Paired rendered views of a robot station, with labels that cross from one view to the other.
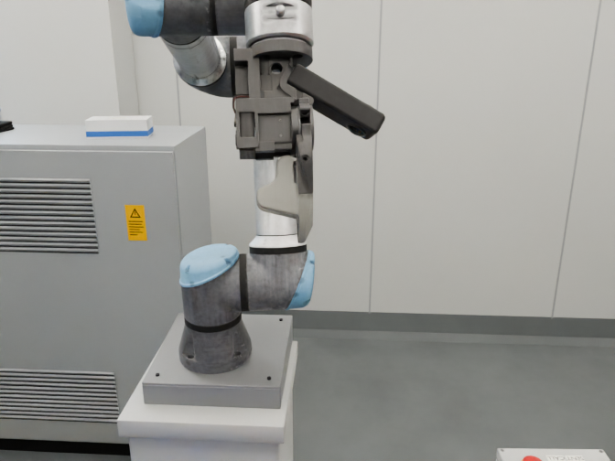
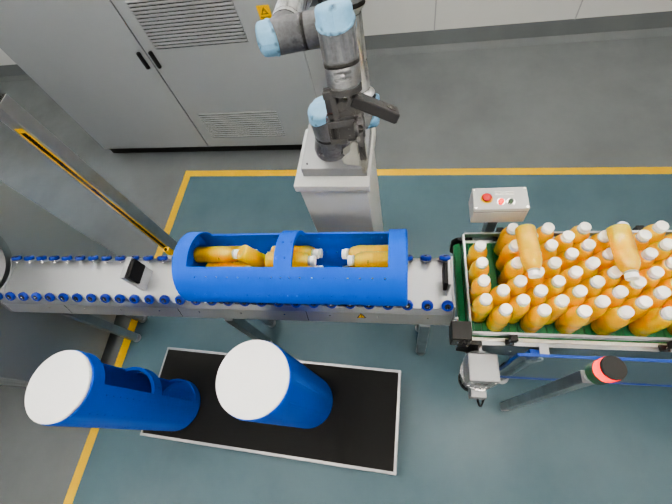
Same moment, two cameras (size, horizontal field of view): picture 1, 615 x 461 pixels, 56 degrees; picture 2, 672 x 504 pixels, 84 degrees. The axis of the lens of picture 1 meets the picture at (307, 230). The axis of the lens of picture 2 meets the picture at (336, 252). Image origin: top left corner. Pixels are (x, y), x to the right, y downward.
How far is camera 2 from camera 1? 54 cm
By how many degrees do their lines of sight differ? 45
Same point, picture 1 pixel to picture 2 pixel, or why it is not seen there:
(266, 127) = (343, 132)
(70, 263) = (232, 50)
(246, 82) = (330, 104)
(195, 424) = (328, 187)
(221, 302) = not seen: hidden behind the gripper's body
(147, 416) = (306, 183)
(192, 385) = (324, 169)
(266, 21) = (336, 82)
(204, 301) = (323, 132)
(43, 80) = not seen: outside the picture
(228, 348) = (338, 150)
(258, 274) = not seen: hidden behind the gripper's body
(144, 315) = (285, 77)
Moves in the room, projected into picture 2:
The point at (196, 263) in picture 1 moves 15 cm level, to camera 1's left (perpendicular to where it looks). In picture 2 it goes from (316, 115) to (276, 118)
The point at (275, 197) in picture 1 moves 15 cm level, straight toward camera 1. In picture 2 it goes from (350, 160) to (351, 212)
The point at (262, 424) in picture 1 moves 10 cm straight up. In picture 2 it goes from (359, 185) to (356, 170)
